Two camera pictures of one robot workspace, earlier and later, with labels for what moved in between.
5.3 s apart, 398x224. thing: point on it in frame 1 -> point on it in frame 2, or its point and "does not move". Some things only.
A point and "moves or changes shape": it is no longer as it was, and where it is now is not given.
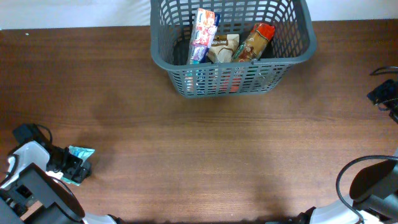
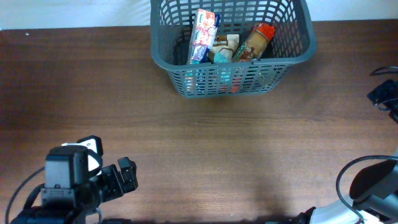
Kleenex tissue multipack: x=204 y=25 does not move
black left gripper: x=71 y=172 -> x=118 y=187
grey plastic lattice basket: x=293 y=41 does not move
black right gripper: x=382 y=93 does not move
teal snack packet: x=83 y=153 moves or changes shape
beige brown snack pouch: x=222 y=48 does not move
